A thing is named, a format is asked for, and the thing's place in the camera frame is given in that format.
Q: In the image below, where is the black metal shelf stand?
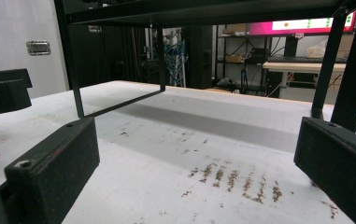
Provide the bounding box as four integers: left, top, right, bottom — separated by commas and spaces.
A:
53, 0, 356, 133

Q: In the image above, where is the tall black cabinet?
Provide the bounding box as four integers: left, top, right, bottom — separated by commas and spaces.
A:
184, 25, 214, 90

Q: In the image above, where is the black keyboard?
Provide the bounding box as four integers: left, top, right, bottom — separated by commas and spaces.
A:
267, 55, 348, 63

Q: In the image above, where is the silver case latch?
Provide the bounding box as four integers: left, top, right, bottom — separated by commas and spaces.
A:
25, 40, 52, 56

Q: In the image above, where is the light wooden desk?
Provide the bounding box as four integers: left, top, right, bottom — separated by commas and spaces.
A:
262, 61, 348, 94

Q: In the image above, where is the black metal storage rack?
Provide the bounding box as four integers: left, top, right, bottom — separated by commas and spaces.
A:
214, 24, 270, 91

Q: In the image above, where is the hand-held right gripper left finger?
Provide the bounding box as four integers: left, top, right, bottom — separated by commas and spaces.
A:
4, 117, 101, 224

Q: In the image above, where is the white equipment case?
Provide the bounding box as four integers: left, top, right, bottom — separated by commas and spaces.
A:
0, 0, 71, 99

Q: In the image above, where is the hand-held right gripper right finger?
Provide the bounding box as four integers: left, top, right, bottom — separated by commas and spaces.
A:
293, 117, 356, 224

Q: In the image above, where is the light wooden table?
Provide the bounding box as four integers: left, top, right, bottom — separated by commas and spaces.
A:
113, 79, 356, 110

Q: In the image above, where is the white table mat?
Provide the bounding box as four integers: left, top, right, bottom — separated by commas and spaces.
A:
0, 81, 356, 224

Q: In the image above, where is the small cardboard box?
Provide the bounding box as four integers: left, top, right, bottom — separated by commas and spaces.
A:
221, 23, 249, 35
225, 54, 245, 63

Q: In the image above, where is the monitor with pink screen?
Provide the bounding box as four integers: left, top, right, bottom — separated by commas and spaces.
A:
249, 10, 356, 36

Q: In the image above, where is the bundle of blue cables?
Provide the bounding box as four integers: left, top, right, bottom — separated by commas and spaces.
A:
164, 40, 189, 87

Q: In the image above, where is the black curtain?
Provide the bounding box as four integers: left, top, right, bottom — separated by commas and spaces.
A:
69, 24, 146, 90

